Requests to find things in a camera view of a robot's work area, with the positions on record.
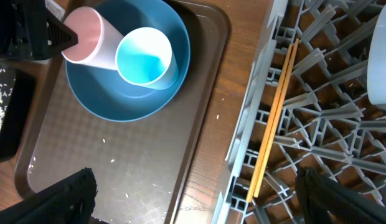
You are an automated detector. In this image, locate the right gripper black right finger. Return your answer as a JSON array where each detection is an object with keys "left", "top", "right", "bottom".
[{"left": 295, "top": 167, "right": 386, "bottom": 223}]

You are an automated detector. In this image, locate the light blue cup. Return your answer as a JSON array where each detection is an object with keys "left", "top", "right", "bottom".
[{"left": 115, "top": 27, "right": 178, "bottom": 90}]

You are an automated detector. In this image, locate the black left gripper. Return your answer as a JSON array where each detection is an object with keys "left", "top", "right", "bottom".
[{"left": 0, "top": 0, "right": 78, "bottom": 61}]

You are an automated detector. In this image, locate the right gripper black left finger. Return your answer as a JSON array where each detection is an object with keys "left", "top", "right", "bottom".
[{"left": 0, "top": 168, "right": 97, "bottom": 223}]

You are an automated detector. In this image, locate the brown plastic tray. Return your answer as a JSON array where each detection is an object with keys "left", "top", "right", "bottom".
[{"left": 14, "top": 1, "right": 230, "bottom": 223}]

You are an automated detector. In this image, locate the dark blue plate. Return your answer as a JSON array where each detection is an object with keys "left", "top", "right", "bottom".
[{"left": 65, "top": 0, "right": 191, "bottom": 122}]

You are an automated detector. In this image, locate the black waste tray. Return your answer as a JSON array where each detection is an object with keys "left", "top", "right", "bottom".
[{"left": 0, "top": 66, "right": 35, "bottom": 162}]

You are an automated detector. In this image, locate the pink cup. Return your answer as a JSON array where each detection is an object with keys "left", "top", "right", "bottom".
[{"left": 62, "top": 6, "right": 124, "bottom": 70}]

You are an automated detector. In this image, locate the wooden chopstick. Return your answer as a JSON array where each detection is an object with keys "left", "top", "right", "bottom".
[
  {"left": 252, "top": 38, "right": 299, "bottom": 198},
  {"left": 246, "top": 44, "right": 293, "bottom": 203}
]

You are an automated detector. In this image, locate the grey dishwasher rack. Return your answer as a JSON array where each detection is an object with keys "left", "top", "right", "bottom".
[{"left": 209, "top": 0, "right": 386, "bottom": 223}]

